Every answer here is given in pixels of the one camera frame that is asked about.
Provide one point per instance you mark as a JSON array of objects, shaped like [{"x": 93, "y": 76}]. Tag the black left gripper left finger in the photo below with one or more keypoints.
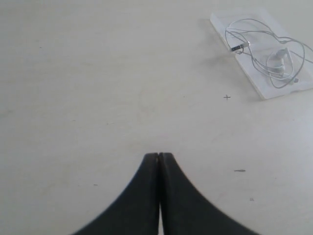
[{"x": 136, "y": 210}]

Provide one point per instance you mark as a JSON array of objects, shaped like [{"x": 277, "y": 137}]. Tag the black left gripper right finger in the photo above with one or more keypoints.
[{"x": 185, "y": 211}]

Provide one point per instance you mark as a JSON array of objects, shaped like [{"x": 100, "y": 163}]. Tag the white wired earphones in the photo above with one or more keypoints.
[{"x": 279, "y": 59}]

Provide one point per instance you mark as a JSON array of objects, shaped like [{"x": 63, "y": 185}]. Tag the clear plastic open case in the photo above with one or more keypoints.
[{"x": 220, "y": 20}]

